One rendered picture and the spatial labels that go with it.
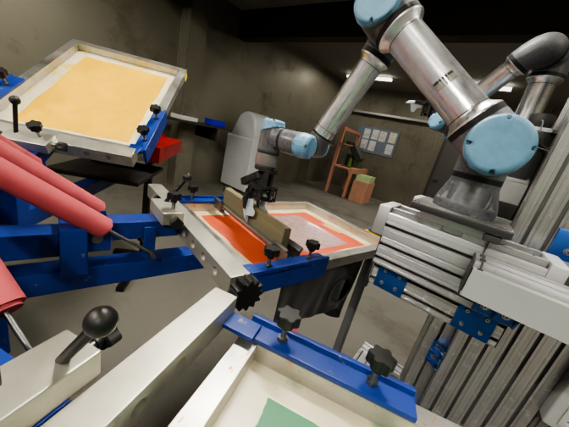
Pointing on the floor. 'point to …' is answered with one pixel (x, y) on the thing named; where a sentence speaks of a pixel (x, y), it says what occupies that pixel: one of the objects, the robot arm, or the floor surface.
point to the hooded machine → (241, 150)
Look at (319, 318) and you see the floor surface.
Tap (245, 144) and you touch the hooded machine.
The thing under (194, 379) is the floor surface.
